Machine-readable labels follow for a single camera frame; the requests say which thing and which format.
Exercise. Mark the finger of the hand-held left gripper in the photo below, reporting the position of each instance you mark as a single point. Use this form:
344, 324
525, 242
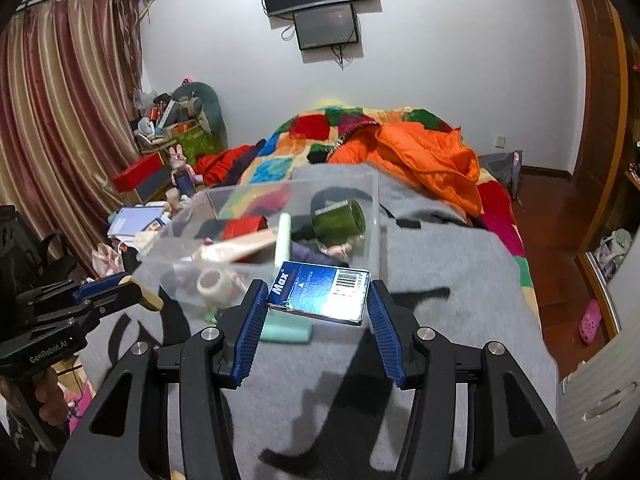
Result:
102, 285
120, 300

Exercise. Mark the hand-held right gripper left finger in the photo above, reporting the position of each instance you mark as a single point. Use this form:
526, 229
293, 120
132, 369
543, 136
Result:
252, 330

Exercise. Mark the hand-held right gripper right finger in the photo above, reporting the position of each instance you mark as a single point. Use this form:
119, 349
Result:
387, 340

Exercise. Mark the blue staple box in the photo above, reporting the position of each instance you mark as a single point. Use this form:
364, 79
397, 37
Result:
310, 290

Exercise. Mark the clear plastic box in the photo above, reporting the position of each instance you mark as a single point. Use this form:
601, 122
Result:
372, 240

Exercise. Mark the green glass bottle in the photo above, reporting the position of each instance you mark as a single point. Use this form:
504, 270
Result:
340, 220

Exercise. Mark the person's left hand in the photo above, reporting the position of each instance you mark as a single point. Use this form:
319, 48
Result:
50, 400

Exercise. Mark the mint green bar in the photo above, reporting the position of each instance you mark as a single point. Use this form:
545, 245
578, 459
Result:
287, 334

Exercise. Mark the white tape roll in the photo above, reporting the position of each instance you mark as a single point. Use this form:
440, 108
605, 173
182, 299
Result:
215, 282

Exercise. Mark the blue and white book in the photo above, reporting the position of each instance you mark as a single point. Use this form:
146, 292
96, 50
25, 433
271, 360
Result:
135, 222

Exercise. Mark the cream tube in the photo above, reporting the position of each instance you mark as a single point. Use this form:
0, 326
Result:
235, 250

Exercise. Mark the grey blanket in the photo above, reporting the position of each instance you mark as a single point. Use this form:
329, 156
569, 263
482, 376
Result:
450, 285

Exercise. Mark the mint green tube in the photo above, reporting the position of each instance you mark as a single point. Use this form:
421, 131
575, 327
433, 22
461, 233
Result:
283, 240

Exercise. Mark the dark flat board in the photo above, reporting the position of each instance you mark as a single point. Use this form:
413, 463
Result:
155, 187

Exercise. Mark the red box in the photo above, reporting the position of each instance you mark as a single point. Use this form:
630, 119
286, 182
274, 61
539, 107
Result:
137, 172

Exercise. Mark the rabbit-topped bottle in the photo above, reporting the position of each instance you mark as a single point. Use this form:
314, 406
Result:
182, 175

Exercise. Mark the red cloth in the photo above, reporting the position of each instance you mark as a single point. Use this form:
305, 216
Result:
220, 165

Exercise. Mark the dark purple cloth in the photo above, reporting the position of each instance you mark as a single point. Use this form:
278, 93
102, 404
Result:
250, 160

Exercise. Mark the green bag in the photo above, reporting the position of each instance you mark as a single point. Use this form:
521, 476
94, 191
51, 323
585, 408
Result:
197, 142

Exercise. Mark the striped curtain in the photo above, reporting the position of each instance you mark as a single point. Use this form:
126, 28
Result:
60, 110

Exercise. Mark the orange puffer jacket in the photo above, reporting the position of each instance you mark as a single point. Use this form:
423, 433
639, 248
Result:
415, 160

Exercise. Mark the pink clog shoe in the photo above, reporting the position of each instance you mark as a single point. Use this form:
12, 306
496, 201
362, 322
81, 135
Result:
590, 322

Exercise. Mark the colourful patchwork quilt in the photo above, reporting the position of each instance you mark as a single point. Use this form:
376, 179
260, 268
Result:
310, 135

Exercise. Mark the grey backpack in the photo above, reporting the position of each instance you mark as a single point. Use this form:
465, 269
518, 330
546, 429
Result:
500, 170

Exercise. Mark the grey curved pillow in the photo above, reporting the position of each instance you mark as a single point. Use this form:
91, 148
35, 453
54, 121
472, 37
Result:
210, 105

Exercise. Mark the white plastic basket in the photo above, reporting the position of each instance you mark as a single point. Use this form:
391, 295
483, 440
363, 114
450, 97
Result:
600, 410

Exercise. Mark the white bag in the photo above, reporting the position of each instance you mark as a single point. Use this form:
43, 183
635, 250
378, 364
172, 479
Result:
615, 252

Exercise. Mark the wooden wardrobe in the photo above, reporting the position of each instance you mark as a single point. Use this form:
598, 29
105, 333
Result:
600, 110

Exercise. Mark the white wall socket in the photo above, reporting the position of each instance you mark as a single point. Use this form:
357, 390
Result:
499, 141

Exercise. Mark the small black wall monitor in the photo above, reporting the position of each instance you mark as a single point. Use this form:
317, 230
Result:
325, 27

